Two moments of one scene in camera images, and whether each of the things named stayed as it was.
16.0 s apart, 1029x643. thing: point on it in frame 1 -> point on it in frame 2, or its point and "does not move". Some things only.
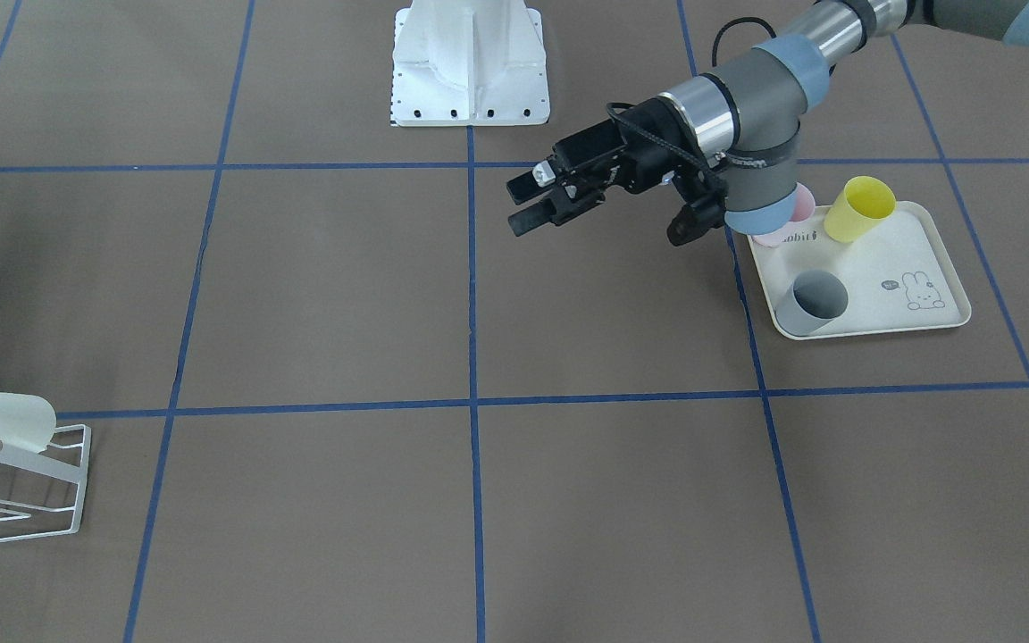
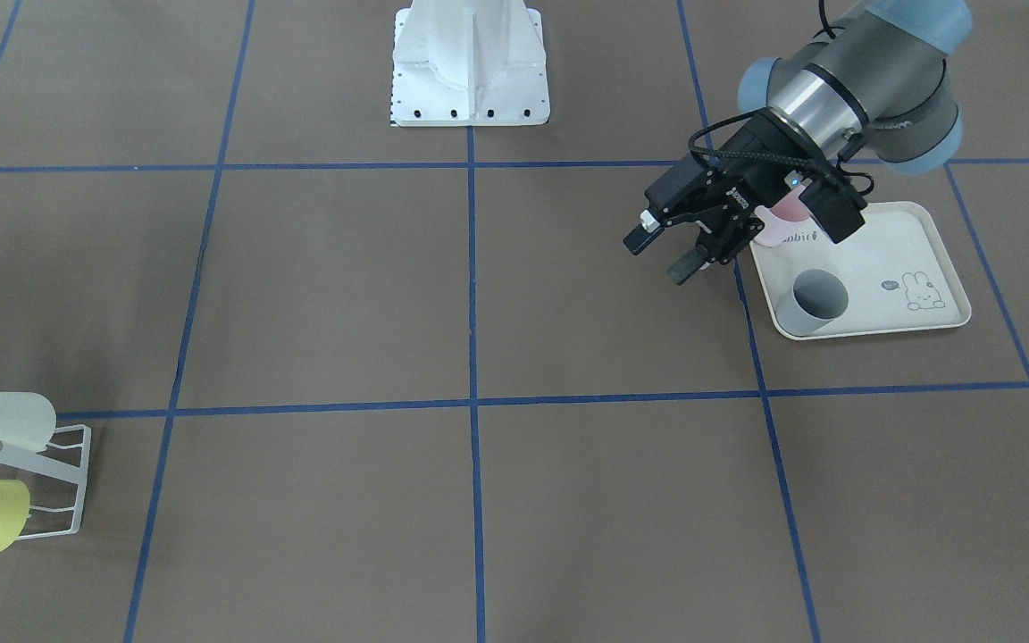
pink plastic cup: x=804 y=207 does not move
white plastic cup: x=21 y=419 does not move
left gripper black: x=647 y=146 -> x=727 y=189
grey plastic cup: x=815 y=299 does not move
